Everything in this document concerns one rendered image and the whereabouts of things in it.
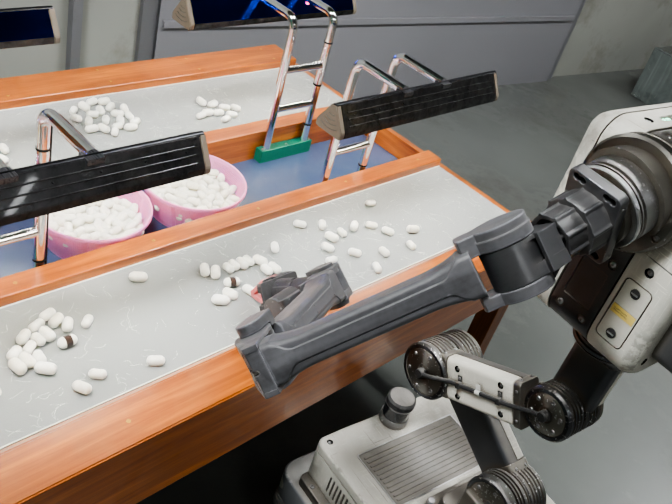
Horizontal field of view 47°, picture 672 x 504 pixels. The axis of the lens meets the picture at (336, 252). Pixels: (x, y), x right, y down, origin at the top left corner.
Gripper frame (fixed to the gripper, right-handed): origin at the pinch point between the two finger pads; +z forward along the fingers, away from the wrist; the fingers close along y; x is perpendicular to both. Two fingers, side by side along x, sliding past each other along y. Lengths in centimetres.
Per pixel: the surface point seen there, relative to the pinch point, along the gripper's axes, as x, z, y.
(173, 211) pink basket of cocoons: -20.4, 26.7, -3.3
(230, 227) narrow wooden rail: -13.7, 15.9, -10.3
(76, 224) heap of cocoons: -22.9, 31.6, 18.9
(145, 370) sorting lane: 5.6, -2.3, 30.8
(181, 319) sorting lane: 0.2, 3.5, 16.9
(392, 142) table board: -23, 31, -93
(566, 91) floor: -26, 129, -405
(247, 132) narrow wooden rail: -36, 40, -43
